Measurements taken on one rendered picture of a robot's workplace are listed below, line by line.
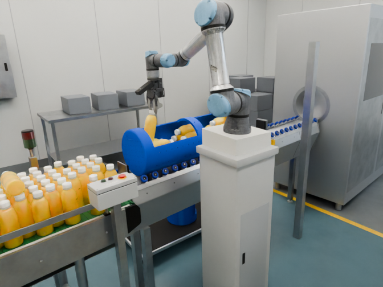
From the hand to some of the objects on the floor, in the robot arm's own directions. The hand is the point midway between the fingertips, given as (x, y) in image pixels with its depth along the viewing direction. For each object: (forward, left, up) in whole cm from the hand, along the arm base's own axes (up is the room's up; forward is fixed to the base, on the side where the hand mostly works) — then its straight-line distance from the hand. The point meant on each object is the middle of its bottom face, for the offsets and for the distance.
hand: (152, 111), depth 177 cm
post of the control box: (-46, +29, -131) cm, 142 cm away
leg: (-3, +13, -132) cm, 133 cm away
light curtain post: (-2, -135, -126) cm, 185 cm away
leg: (-17, +9, -131) cm, 133 cm away
